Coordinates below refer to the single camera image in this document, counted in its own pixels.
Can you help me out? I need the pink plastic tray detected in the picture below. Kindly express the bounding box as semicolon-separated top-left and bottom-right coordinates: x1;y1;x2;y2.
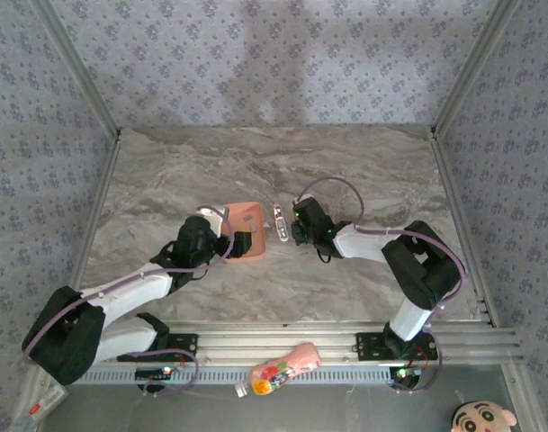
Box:
221;201;265;263

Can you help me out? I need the small circuit board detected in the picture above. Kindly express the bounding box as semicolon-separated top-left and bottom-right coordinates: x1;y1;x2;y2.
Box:
390;366;423;382
134;366;174;382

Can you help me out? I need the pink printed plastic bottle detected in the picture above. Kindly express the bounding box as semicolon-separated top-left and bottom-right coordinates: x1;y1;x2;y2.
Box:
235;341;322;400

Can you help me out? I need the clear packet with red label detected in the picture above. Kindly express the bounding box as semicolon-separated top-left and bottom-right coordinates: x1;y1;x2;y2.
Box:
28;384;70;422

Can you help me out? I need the cartoon face plush doll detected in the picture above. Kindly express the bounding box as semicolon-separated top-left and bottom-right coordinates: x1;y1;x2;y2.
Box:
449;400;518;432

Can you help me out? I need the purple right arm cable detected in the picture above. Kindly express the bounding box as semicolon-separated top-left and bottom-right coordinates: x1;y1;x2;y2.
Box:
293;176;469;395

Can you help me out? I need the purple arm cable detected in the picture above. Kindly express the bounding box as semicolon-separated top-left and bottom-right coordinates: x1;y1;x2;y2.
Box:
293;176;469;395
22;204;235;400

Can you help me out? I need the aluminium table side rail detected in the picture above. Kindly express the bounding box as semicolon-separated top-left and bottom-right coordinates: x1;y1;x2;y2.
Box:
429;130;499;328
68;132;122;289

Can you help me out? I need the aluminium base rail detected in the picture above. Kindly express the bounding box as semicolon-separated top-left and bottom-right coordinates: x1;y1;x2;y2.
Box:
88;319;526;366

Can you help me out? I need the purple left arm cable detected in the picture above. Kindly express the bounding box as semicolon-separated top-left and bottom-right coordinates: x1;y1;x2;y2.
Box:
22;204;235;400

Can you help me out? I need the grey slotted cable duct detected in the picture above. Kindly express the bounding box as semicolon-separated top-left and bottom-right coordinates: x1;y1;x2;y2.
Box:
50;364;418;386

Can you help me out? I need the aluminium frame post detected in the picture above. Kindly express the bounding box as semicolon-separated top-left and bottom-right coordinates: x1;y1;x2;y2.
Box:
30;0;121;136
430;0;522;134

